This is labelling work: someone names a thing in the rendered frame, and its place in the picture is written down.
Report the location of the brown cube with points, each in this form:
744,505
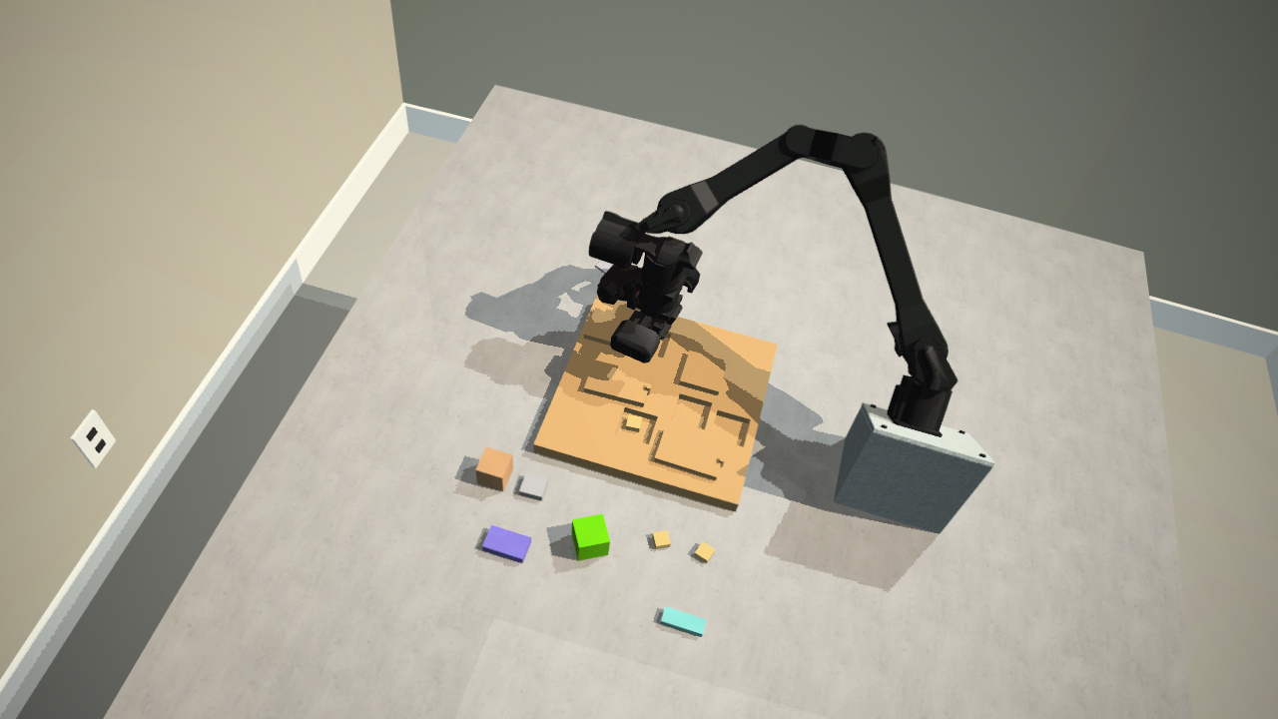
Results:
494,469

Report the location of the orange puzzle board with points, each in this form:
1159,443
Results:
700,398

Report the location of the teal rectangular block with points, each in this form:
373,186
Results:
683,621

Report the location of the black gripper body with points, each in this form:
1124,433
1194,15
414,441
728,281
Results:
640,339

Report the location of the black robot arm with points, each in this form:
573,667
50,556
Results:
921,400

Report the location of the purple rectangular block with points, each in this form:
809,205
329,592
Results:
506,543

